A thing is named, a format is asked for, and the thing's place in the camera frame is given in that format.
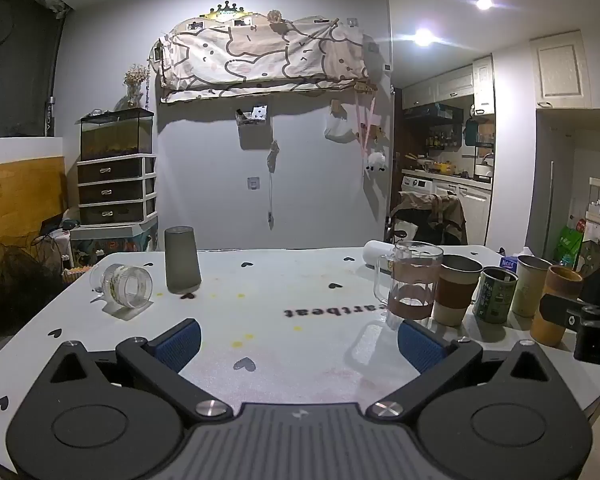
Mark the grey cup with brown sleeve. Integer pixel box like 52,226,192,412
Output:
431,254,484,327

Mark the ochre yellow cup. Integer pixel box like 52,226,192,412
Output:
530,264,584,346

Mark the white cylindrical cup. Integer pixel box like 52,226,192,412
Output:
362,240,397,267

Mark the white hanging bag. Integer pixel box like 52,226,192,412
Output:
323,102,359,144

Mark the printed blanket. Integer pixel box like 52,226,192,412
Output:
152,15,371,106

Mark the clear glass cup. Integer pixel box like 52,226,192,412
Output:
89,263,154,310

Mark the grey plastic cup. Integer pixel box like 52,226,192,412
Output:
164,226,202,295

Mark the large white wall cabinet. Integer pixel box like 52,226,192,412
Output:
529,29,594,110

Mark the pale green cup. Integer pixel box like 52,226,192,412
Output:
511,254,553,318

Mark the hanging cord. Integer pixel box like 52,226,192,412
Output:
265,140,281,231

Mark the white washing machine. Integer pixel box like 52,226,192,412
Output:
401,176,437,196

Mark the wall-mounted holder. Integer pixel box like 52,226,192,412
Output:
235,103,270,126

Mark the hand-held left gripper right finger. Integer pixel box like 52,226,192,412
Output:
364,319,556,421

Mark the green bag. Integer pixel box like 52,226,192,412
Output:
552,224,586,266

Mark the black curtain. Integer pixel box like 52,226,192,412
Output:
0,0,74,139

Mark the long white kitchen cabinet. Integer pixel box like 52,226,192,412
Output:
401,63,476,110

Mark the black net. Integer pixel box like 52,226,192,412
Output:
0,241,64,322

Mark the dried flower bouquet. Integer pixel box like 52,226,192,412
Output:
124,63,151,109

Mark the glass mug with brown sleeve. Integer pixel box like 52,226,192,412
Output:
373,240,444,332

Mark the white plush toy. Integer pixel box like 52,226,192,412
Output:
364,150,387,177

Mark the printed storage cabinet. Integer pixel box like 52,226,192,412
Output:
70,214,160,267

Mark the white drawer unit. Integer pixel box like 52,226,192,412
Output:
76,154,159,226

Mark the green printed cup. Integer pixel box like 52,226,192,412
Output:
472,267,519,325

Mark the chair draped with clothes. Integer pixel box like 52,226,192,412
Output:
387,192,469,247

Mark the narrow white wall cabinet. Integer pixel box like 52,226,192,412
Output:
472,54,496,116

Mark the wooden wall panel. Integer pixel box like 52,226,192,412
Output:
0,156,67,252

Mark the gold crown decoration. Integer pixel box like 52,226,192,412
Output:
207,2,246,22

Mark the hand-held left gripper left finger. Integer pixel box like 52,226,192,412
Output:
45,318,234,424

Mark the glass fish tank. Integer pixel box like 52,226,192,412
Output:
79,107,155,162

